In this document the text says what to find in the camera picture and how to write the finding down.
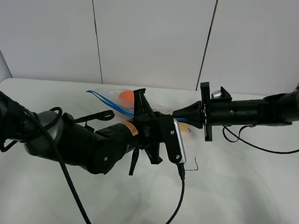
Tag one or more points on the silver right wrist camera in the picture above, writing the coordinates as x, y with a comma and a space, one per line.
221, 94

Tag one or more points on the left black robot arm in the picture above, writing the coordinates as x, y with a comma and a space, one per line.
57, 136

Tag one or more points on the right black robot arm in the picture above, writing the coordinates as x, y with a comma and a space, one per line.
219, 109

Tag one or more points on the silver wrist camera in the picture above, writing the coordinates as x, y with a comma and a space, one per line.
221, 94
183, 158

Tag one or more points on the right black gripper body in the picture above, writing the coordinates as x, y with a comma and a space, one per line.
206, 107

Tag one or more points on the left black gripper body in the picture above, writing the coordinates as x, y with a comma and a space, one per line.
152, 129

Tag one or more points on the clear zip file bag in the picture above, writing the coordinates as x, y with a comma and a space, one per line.
109, 97

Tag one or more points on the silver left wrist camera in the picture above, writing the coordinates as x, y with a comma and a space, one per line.
183, 158

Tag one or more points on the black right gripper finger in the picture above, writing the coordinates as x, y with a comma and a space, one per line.
190, 115

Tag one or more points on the orange fruit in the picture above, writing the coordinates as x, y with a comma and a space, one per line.
126, 98

